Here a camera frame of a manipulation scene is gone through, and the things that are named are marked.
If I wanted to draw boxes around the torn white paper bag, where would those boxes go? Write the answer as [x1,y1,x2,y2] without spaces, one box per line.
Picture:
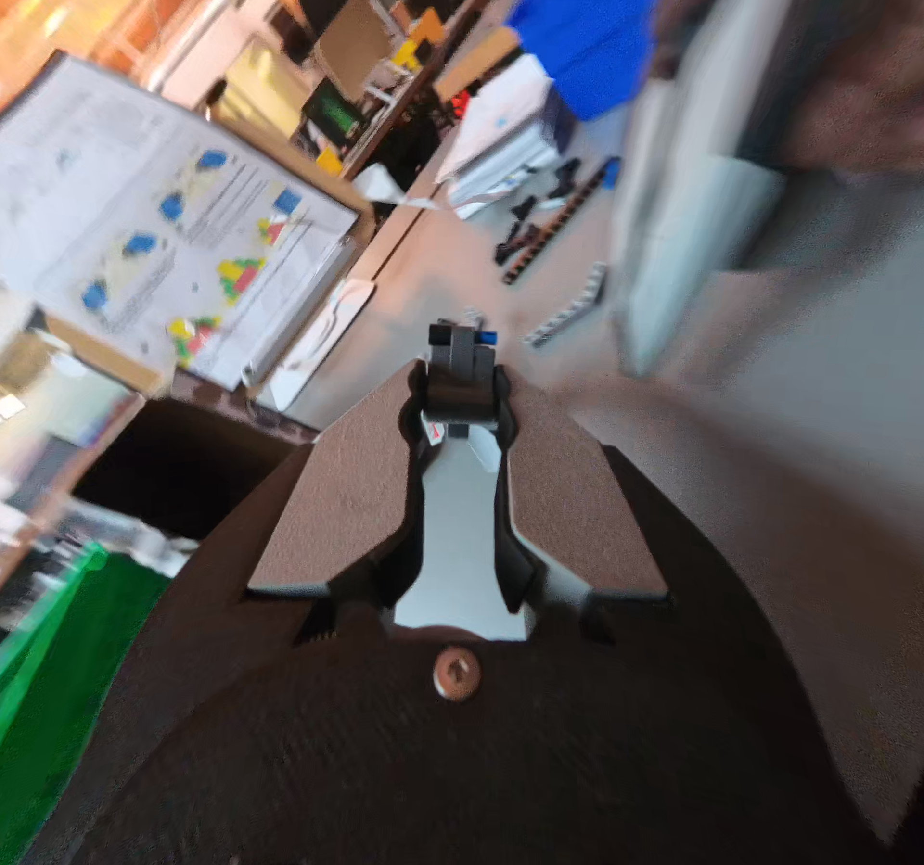
[352,161,443,214]

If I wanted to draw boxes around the dark grey lego assembly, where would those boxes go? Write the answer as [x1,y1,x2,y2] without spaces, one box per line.
[421,320,502,442]

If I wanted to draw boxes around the long black lego beam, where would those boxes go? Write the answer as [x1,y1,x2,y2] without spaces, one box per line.
[503,165,609,286]

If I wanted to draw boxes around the lego instruction board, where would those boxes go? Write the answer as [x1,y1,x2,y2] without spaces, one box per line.
[0,50,362,393]

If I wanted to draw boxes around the stack of instruction booklets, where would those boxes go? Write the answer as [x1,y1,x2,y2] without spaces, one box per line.
[442,57,576,211]

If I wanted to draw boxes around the green bin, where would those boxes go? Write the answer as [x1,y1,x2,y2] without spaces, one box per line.
[0,540,170,865]

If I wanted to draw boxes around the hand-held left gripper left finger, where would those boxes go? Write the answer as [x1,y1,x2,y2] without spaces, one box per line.
[245,358,428,613]

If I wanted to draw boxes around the blue plastic bin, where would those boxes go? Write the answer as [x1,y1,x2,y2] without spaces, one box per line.
[505,0,680,123]

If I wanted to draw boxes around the brown cardboard panel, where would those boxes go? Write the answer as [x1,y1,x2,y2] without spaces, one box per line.
[316,0,394,102]

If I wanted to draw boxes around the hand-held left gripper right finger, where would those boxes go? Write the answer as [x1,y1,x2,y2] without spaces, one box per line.
[494,366,672,615]

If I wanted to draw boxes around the white plastic bag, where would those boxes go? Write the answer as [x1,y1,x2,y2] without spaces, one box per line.
[245,277,378,411]

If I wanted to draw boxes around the light grey angled lego beam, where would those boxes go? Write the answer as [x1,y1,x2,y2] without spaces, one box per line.
[522,261,609,348]

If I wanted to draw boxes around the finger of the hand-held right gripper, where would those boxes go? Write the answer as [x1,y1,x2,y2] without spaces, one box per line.
[621,151,788,379]

